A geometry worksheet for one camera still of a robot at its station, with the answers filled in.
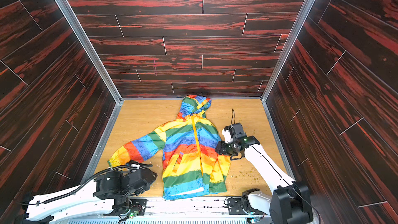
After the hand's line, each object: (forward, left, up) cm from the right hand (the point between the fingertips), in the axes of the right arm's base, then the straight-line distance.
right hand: (222, 148), depth 84 cm
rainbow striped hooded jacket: (-9, +17, -7) cm, 20 cm away
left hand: (-19, +31, +1) cm, 37 cm away
